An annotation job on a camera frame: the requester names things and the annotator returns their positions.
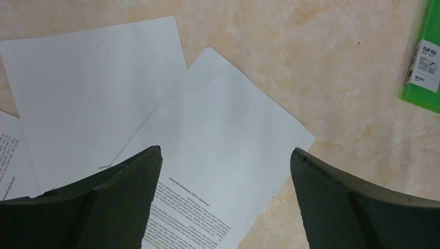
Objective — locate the green plastic clip folder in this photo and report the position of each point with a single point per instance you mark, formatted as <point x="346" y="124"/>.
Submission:
<point x="421" y="86"/>

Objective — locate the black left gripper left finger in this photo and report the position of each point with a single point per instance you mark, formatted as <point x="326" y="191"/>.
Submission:
<point x="109" y="209"/>

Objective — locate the white printed paper sheet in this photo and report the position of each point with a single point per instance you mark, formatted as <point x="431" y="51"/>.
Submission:
<point x="226" y="150"/>
<point x="18" y="177"/>

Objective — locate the white printed paper sheet left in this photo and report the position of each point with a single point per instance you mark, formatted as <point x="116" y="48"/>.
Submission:
<point x="18" y="177"/>

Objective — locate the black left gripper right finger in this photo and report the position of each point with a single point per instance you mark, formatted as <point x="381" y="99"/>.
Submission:
<point x="340" y="210"/>

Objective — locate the white printed paper sheet front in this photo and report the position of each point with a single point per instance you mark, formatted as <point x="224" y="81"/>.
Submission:
<point x="226" y="150"/>

